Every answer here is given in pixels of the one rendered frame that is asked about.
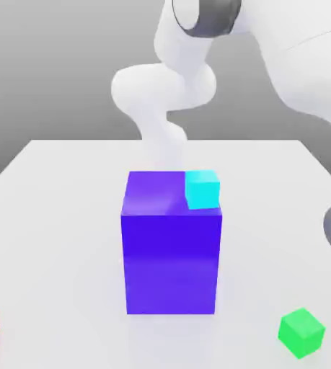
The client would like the small cyan cube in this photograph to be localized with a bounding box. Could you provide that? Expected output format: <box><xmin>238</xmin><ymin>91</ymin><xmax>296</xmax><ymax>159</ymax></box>
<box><xmin>184</xmin><ymin>169</ymin><xmax>221</xmax><ymax>210</ymax></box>

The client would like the small green cube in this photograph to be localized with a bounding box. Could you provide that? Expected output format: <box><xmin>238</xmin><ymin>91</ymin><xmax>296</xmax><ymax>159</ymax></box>
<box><xmin>278</xmin><ymin>307</ymin><xmax>327</xmax><ymax>360</ymax></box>

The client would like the large purple box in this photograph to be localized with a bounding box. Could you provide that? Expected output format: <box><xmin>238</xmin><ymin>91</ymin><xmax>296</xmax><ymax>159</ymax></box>
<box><xmin>120</xmin><ymin>170</ymin><xmax>223</xmax><ymax>316</ymax></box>

